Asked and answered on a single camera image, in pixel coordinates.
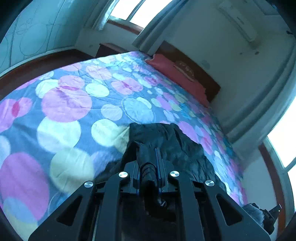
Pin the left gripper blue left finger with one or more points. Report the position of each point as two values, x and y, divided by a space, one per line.
137 180

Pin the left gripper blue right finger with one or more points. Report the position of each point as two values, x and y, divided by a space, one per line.
158 171

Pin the black quilted puffer jacket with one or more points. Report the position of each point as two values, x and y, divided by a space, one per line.
150 142

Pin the right window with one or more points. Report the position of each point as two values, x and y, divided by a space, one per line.
278 152

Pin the window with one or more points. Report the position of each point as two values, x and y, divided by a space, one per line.
134 15
278 152

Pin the colourful circle-pattern bedspread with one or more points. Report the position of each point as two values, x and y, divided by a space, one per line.
64 127

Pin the dark wooden headboard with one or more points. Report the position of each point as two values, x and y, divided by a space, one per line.
174 54

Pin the small embroidered cushion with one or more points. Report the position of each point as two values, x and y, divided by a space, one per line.
185 70

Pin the red pillow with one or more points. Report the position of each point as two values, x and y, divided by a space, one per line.
170 70

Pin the grey curtain beside headboard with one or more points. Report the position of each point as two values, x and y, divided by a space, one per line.
150 34

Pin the dark wooden nightstand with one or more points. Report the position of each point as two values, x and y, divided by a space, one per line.
106 49

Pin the left window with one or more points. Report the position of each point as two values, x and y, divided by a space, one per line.
134 15

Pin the grey curtain left of window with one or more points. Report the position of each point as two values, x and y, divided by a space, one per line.
104 15

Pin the white glass wardrobe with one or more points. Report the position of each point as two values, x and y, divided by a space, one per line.
41 28

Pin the grey curtain right wall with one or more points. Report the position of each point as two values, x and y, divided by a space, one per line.
251 124

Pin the white wall air conditioner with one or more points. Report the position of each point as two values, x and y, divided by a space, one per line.
238 19

